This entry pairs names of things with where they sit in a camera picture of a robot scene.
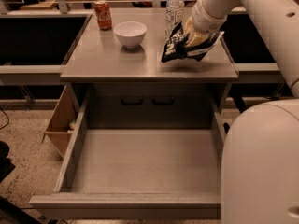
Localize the clear plastic water bottle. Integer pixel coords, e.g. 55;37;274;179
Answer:
165;0;184;38

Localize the white ceramic bowl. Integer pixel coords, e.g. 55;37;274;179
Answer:
114;21;147;49

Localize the grey cabinet counter unit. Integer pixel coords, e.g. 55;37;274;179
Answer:
61;8;238;129

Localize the open grey top drawer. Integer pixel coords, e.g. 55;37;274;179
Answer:
29;90;228;220

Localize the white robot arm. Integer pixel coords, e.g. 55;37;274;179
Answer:
192;0;299;224

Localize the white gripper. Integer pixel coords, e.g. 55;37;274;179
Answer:
184;0;227;47

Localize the blue chip bag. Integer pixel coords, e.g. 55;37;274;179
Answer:
161;23;223;63

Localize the right black drawer handle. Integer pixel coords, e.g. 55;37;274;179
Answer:
151;96;174;105

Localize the orange soda can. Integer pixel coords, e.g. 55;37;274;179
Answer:
94;0;112;30

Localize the wooden box on floor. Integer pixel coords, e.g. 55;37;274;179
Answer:
44;87;77;157

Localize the black drawer handle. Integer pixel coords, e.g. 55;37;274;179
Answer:
121;96;143;105
151;96;174;105

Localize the left black drawer handle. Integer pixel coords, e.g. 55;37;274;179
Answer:
121;96;143;105

